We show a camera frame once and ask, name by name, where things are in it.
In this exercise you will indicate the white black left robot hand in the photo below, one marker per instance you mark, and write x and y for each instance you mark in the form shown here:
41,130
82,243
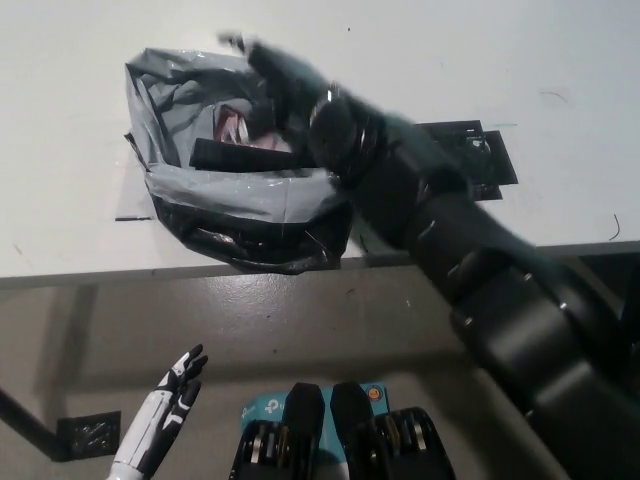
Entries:
160,415

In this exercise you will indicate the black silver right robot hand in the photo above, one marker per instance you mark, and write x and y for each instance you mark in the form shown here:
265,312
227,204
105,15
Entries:
285,75

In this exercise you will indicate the grey black plastic bag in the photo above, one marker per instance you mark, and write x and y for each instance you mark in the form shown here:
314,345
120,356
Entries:
225,195

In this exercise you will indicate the pink plastic packet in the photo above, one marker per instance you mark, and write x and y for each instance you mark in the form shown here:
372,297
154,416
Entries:
235,127

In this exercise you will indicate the black slanted table leg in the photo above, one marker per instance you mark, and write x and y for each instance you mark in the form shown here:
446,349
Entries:
25,425

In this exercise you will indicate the thin black tape strip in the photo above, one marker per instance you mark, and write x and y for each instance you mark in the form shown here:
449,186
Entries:
134,218

